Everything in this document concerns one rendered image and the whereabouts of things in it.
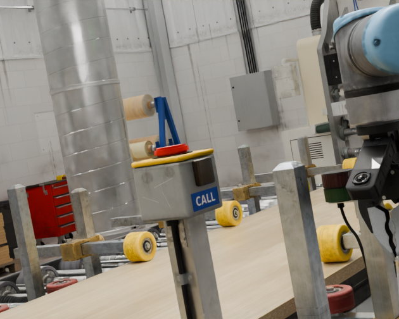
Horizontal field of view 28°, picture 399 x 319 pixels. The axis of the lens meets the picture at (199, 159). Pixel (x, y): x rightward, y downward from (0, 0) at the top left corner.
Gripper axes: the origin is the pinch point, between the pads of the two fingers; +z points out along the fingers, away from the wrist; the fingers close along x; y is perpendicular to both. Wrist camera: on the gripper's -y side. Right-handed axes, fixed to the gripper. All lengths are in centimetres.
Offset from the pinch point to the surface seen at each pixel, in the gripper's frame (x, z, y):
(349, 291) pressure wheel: 16.1, 9.8, 14.4
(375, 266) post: 7.9, 4.0, 9.1
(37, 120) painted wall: 723, -49, 613
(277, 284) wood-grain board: 35.3, 10.4, 21.8
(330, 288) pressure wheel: 19.6, 9.2, 14.4
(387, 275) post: 6.0, 5.6, 9.4
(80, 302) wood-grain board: 80, 10, 11
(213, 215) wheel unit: 99, 7, 93
